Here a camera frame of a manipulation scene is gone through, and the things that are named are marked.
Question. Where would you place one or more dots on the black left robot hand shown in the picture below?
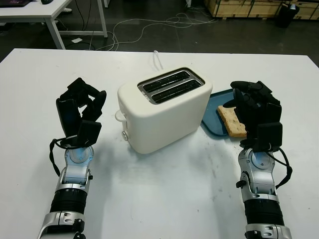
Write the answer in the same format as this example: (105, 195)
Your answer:
(66, 114)

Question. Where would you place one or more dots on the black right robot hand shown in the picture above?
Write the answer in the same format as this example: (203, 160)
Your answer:
(251, 112)

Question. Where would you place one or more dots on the brown bread slice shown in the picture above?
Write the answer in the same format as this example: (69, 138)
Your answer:
(231, 122)

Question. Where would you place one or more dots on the white toaster lever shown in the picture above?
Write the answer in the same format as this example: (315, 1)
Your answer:
(119, 115)

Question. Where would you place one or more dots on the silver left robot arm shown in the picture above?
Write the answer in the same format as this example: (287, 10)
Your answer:
(72, 199)

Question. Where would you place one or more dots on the blue plastic tray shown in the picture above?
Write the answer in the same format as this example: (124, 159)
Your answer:
(211, 117)

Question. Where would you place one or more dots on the silver toaster knob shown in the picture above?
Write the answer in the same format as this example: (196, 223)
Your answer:
(124, 135)

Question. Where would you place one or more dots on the cream two-slot toaster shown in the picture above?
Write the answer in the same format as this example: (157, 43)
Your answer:
(162, 124)

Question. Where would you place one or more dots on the white paper scrap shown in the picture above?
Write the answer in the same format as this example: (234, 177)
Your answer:
(77, 40)

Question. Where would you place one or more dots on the black waste bin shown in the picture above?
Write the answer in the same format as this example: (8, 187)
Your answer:
(284, 17)

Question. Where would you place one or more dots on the white shoe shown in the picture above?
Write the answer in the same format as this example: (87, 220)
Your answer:
(66, 9)

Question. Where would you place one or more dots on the white desk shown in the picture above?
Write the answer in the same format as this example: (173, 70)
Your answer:
(30, 10)

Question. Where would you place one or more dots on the black computer mouse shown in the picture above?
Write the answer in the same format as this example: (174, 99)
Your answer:
(47, 1)

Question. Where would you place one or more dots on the white table leg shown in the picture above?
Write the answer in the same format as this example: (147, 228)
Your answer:
(106, 3)
(189, 3)

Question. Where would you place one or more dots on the dark keyboard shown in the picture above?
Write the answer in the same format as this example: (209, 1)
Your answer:
(12, 3)

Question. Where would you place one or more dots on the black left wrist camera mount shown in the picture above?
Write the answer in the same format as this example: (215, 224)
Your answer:
(88, 132)

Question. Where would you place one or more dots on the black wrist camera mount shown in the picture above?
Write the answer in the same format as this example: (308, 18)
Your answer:
(270, 135)
(88, 132)

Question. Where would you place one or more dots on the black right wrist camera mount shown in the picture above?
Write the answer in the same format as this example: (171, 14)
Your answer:
(270, 135)

